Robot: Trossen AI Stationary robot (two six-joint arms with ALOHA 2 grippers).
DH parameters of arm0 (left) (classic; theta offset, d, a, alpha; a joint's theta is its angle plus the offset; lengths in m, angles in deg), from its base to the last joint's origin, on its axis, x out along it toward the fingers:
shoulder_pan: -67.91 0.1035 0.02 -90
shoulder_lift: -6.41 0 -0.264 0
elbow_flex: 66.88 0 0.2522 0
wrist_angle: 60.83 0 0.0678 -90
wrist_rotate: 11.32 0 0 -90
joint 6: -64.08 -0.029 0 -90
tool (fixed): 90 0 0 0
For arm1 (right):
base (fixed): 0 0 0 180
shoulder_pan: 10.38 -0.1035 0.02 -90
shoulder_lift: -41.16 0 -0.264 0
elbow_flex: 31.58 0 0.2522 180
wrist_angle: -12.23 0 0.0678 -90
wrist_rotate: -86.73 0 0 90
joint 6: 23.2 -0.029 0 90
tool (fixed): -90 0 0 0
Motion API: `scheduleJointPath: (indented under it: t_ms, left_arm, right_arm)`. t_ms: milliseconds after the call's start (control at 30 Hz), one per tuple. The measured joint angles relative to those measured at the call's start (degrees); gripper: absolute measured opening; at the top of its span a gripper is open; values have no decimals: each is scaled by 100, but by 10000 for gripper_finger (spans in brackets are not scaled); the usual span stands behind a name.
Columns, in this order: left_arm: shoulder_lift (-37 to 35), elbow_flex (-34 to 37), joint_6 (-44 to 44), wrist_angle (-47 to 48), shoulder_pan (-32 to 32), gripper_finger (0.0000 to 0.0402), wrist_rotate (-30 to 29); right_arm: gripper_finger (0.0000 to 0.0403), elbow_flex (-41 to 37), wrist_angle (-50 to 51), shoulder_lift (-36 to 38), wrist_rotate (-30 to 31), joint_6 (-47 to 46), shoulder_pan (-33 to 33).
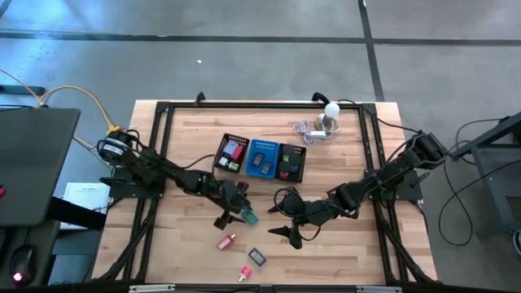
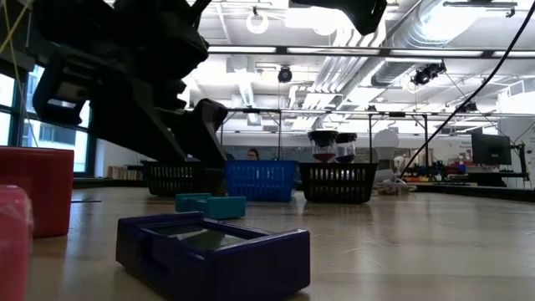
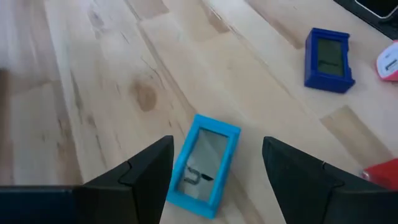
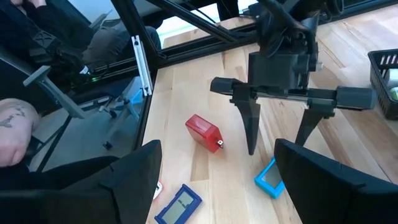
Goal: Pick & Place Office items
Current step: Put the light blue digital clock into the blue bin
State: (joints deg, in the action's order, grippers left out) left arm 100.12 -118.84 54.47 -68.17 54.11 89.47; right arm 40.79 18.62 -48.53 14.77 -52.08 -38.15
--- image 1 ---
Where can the black flat floor bar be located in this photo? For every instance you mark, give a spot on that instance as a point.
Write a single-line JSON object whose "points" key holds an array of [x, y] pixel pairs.
{"points": [[22, 90]]}

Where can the dark grey laptop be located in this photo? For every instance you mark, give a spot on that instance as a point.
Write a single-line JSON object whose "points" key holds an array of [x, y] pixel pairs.
{"points": [[36, 163]]}

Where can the person's shoe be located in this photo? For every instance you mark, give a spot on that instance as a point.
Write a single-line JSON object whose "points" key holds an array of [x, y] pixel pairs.
{"points": [[517, 244]]}

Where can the black aluminium rig frame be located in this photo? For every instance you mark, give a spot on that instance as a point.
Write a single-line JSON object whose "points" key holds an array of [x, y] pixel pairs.
{"points": [[264, 105]]}

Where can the silver metal bracket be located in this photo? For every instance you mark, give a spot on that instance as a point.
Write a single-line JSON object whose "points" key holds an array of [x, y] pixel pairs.
{"points": [[378, 289], [152, 288]]}

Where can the purple plastic tray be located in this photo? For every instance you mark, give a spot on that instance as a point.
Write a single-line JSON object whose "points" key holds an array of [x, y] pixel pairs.
{"points": [[257, 257]]}

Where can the white paper sheet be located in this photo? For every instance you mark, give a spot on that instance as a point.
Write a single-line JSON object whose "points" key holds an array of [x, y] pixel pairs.
{"points": [[85, 195]]}

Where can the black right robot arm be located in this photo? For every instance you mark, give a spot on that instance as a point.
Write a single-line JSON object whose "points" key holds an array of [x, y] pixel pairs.
{"points": [[390, 173]]}

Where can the black mouse pad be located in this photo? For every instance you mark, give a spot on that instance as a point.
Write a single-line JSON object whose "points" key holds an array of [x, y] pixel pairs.
{"points": [[45, 252]]}

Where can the pink-red USB charger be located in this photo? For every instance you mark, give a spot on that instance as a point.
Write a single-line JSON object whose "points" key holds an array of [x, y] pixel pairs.
{"points": [[225, 243]]}

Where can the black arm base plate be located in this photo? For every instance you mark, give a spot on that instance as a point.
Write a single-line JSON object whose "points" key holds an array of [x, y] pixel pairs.
{"points": [[122, 189], [411, 189]]}

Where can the black computer mouse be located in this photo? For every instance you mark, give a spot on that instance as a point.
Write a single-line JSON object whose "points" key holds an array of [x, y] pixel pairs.
{"points": [[21, 262]]}

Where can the black plastic basket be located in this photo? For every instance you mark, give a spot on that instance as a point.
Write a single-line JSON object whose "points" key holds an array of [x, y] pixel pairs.
{"points": [[302, 175], [242, 139]]}

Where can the teal plastic tray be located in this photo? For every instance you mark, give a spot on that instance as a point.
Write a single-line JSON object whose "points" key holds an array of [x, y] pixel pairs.
{"points": [[250, 217]]}

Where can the dark metal stand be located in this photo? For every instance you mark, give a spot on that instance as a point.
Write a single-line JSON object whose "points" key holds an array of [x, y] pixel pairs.
{"points": [[492, 191]]}

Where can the hot pink USB charger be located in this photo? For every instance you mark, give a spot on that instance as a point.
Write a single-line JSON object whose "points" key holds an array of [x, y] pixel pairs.
{"points": [[246, 272]]}

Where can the blue plastic basket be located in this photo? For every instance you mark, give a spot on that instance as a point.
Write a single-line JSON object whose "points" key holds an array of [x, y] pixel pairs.
{"points": [[264, 146]]}

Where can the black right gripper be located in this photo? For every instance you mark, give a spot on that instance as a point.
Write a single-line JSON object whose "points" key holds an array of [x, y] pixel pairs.
{"points": [[309, 209]]}

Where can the white USB charger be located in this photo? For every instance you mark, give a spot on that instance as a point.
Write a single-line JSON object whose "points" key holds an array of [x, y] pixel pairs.
{"points": [[223, 162]]}

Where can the white power adapter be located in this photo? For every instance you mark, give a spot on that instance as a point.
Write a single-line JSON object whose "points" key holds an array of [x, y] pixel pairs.
{"points": [[318, 133]]}

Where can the blue digital clock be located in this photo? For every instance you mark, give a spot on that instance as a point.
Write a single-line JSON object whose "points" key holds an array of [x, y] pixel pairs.
{"points": [[258, 159]]}

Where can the white light bulb on base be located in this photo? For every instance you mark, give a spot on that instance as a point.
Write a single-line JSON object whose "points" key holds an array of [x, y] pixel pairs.
{"points": [[331, 110]]}

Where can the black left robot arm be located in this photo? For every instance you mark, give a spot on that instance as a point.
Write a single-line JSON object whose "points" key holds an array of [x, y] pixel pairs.
{"points": [[163, 173]]}

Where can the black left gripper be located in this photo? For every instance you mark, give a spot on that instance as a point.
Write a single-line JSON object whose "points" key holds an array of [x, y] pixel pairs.
{"points": [[230, 195]]}

